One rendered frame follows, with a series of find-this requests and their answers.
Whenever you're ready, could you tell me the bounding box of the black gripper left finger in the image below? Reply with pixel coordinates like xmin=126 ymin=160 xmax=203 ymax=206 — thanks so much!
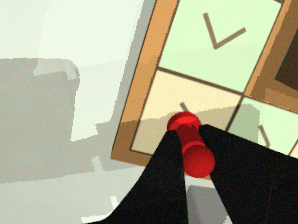
xmin=89 ymin=129 xmax=189 ymax=224

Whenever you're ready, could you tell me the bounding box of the red pawn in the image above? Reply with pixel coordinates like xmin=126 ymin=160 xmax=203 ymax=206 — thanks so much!
xmin=166 ymin=111 xmax=214 ymax=179

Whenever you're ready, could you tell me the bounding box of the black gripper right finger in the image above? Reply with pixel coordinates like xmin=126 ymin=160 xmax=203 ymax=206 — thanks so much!
xmin=198 ymin=124 xmax=298 ymax=224

